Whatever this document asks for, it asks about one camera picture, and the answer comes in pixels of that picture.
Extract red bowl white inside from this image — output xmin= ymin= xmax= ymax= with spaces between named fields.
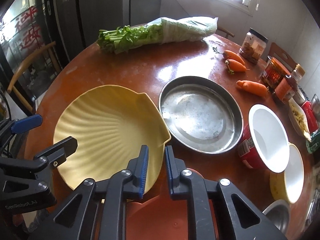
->
xmin=237 ymin=104 xmax=290 ymax=173

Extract small steel bowl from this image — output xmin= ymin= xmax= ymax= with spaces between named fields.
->
xmin=263 ymin=199 xmax=290 ymax=235

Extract wooden chair left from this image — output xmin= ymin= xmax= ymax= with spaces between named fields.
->
xmin=6 ymin=41 xmax=62 ymax=114

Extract yellow bowl white inside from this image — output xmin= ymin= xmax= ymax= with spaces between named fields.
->
xmin=270 ymin=143 xmax=304 ymax=204

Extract wooden chair right back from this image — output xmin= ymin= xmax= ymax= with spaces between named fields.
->
xmin=268 ymin=42 xmax=297 ymax=70

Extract orange label sauce bottle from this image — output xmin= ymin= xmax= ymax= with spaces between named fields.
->
xmin=273 ymin=75 xmax=298 ymax=103

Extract round steel pan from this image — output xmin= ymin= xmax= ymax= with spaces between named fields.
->
xmin=158 ymin=76 xmax=244 ymax=154

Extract yellow shell-shaped plate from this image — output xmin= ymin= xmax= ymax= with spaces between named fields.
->
xmin=53 ymin=85 xmax=171 ymax=191

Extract glass door red characters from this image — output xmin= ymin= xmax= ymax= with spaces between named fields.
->
xmin=1 ymin=0 xmax=62 ymax=115

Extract red packet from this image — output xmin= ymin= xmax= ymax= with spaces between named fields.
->
xmin=302 ymin=101 xmax=319 ymax=133

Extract red chili sauce jar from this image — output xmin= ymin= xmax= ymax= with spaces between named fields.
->
xmin=261 ymin=56 xmax=290 ymax=90

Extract green packet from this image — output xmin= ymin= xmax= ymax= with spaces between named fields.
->
xmin=306 ymin=128 xmax=320 ymax=154

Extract near carrot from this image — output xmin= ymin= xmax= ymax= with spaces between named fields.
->
xmin=236 ymin=80 xmax=268 ymax=97

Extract white dish with food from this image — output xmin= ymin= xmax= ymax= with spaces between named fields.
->
xmin=289 ymin=98 xmax=311 ymax=142

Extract clear jar black lid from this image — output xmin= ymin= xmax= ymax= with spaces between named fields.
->
xmin=239 ymin=28 xmax=268 ymax=64

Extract small spice jar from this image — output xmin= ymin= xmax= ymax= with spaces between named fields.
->
xmin=291 ymin=64 xmax=305 ymax=83

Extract middle carrot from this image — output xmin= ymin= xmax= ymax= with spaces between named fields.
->
xmin=225 ymin=59 xmax=248 ymax=74

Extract dark refrigerator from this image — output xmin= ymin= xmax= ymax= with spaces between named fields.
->
xmin=35 ymin=0 xmax=164 ymax=67

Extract carrot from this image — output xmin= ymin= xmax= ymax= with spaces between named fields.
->
xmin=213 ymin=47 xmax=245 ymax=65
xmin=225 ymin=59 xmax=248 ymax=74
xmin=236 ymin=80 xmax=268 ymax=97

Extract orange heart-shaped plate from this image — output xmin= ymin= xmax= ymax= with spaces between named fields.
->
xmin=126 ymin=167 xmax=218 ymax=240

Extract bagged green celery bunch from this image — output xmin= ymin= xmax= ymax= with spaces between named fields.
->
xmin=97 ymin=16 xmax=218 ymax=54

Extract far carrot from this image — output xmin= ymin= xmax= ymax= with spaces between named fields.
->
xmin=213 ymin=47 xmax=245 ymax=65

